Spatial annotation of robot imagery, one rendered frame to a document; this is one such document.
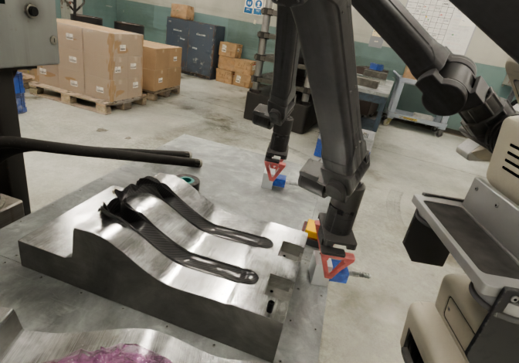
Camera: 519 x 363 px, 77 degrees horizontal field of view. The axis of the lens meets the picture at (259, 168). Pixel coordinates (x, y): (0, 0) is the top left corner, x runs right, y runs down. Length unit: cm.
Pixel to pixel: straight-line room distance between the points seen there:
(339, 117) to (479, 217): 33
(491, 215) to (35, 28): 117
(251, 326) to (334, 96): 37
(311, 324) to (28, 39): 102
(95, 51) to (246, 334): 411
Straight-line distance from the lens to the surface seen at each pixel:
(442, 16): 701
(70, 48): 471
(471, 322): 73
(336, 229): 68
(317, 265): 73
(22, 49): 116
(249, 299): 56
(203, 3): 822
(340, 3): 39
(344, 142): 50
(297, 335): 66
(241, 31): 774
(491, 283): 53
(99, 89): 452
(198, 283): 58
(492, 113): 77
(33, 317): 69
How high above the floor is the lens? 129
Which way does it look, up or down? 23 degrees down
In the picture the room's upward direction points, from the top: 10 degrees clockwise
